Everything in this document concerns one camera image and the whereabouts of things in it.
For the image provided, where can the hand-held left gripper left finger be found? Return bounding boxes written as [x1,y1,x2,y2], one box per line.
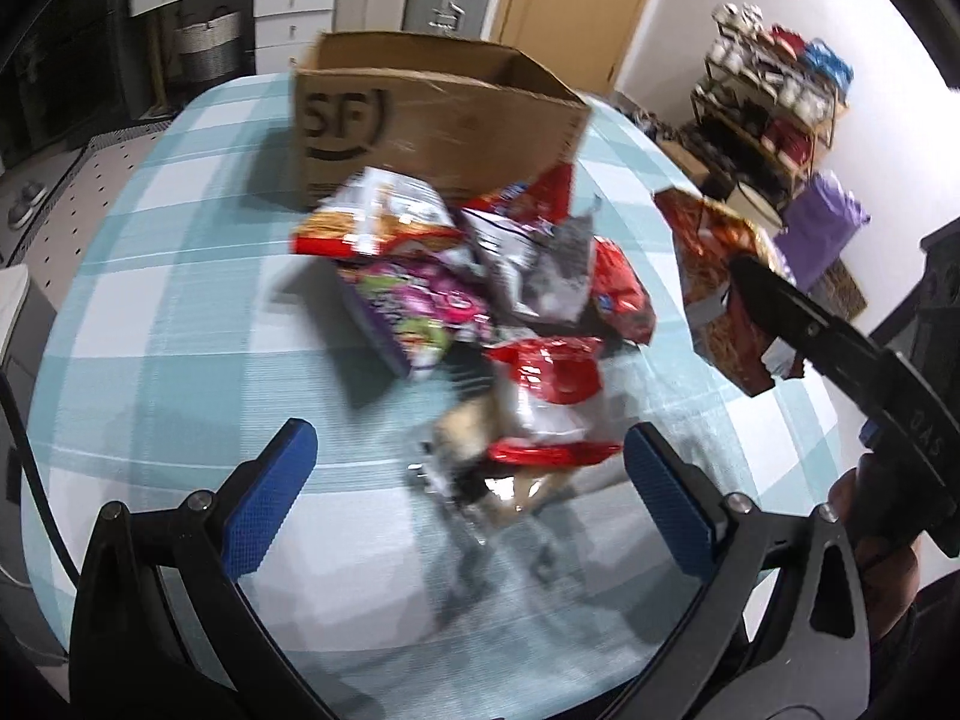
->
[69,418,338,720]

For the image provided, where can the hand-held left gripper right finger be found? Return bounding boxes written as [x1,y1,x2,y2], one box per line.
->
[600,422,875,720]

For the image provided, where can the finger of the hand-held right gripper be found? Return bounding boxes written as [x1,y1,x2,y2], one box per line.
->
[730,253,895,407]

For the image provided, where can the red gold snack packet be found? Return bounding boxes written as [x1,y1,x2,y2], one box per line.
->
[652,187,807,397]

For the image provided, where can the red white snack packet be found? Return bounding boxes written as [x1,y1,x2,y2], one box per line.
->
[484,336,627,466]

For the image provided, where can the red snack packet black band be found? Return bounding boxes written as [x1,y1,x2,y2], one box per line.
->
[589,236,659,346]

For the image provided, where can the clear packet brown snacks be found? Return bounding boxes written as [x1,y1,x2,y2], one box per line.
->
[409,394,578,533]

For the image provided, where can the purple pink snack packet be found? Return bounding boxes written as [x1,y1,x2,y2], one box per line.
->
[335,255,496,382]

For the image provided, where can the silver white snack packet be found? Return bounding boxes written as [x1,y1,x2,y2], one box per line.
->
[459,199,601,323]

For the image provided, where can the red chips packet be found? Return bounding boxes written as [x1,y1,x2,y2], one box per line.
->
[461,163,577,230]

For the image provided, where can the red orange noodle snack packet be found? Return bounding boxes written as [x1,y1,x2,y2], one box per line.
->
[291,167,464,260]

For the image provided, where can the brown cardboard box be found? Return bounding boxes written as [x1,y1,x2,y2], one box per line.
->
[291,30,593,212]

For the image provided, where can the person's right forearm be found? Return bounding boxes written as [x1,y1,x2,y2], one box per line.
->
[874,577,960,698]

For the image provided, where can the person's right hand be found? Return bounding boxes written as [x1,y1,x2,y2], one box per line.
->
[827,469,921,662]

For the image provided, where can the patterned brown mat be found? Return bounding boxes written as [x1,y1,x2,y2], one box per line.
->
[814,261,869,320]

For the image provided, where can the purple bag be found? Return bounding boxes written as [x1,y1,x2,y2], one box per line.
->
[772,171,871,293]

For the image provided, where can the cream trash bin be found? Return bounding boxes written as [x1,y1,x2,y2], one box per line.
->
[724,184,785,230]

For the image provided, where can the pile of sneakers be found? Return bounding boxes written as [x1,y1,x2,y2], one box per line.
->
[619,94,740,192]

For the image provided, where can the small cardboard box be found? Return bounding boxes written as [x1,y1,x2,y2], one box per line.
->
[664,139,710,185]

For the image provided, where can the wooden shoe rack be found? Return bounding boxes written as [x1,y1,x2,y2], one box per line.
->
[690,4,852,200]

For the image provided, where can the grey slipper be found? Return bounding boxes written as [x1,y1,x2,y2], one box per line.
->
[7,180,47,230]

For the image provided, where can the wooden door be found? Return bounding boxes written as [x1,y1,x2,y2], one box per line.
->
[491,0,672,95]

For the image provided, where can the woven storage basket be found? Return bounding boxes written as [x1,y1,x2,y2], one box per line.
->
[174,11,242,87]

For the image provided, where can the black refrigerator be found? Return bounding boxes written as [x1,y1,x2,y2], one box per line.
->
[7,7,162,158]

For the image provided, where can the black cable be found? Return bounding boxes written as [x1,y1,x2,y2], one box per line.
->
[0,375,80,586]

